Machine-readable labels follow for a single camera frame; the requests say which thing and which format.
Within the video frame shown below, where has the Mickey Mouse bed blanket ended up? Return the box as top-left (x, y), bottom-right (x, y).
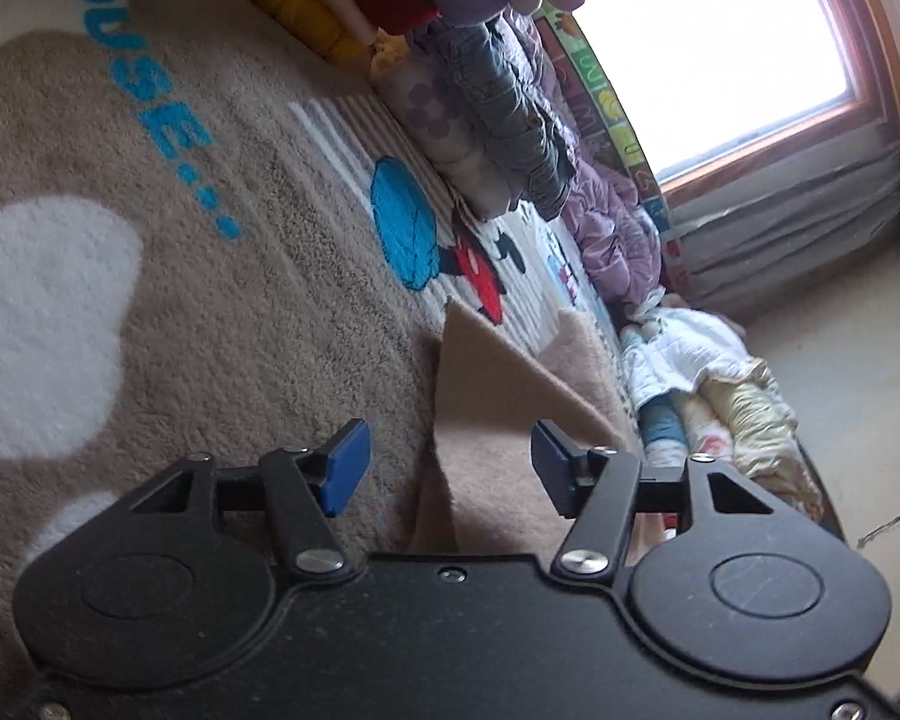
top-left (0, 0), bottom-right (610, 706)

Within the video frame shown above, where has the folded denim garment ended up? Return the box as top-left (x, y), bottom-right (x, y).
top-left (409, 10), bottom-right (577, 221)

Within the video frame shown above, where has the dark wooden headboard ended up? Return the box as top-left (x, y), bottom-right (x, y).
top-left (798, 442), bottom-right (847, 543)

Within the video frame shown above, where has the purple crumpled duvet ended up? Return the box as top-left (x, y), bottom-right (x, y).
top-left (502, 7), bottom-right (665, 317)

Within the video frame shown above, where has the colourful alphabet play mat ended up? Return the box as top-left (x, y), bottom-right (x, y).
top-left (533, 2), bottom-right (691, 296)

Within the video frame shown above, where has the grey curtain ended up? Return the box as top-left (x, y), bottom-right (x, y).
top-left (668, 121), bottom-right (900, 316)

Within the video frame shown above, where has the pink red folded quilt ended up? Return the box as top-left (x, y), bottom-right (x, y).
top-left (639, 392), bottom-right (733, 468)

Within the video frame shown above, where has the white quilted duvet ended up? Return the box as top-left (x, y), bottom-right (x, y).
top-left (619, 304), bottom-right (759, 410)

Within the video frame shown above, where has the beige pink sweater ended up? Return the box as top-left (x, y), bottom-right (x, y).
top-left (409, 302), bottom-right (642, 564)

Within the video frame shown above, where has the cream yellow blanket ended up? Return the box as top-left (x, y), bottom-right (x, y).
top-left (701, 359), bottom-right (824, 523)

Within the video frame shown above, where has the window with wooden frame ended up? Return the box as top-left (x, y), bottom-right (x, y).
top-left (575, 0), bottom-right (900, 211)

